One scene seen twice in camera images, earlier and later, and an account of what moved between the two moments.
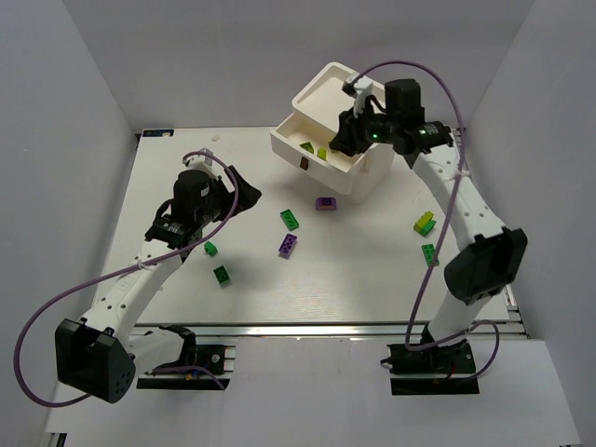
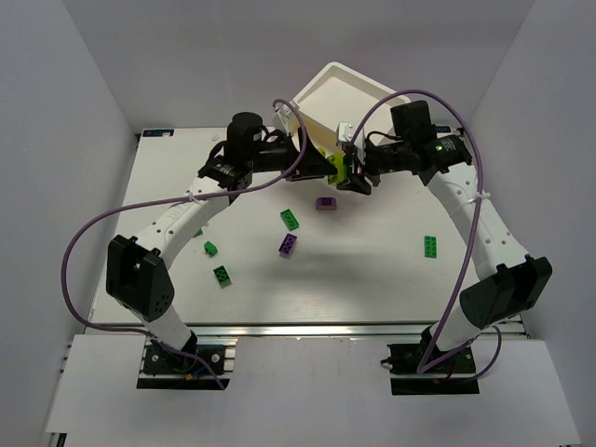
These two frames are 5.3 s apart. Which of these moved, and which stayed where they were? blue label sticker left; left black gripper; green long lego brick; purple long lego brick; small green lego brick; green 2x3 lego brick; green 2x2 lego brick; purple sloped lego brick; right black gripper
Moved: green 2x3 lego brick; right black gripper; left black gripper
Stayed: green 2x2 lego brick; purple long lego brick; blue label sticker left; small green lego brick; purple sloped lego brick; green long lego brick
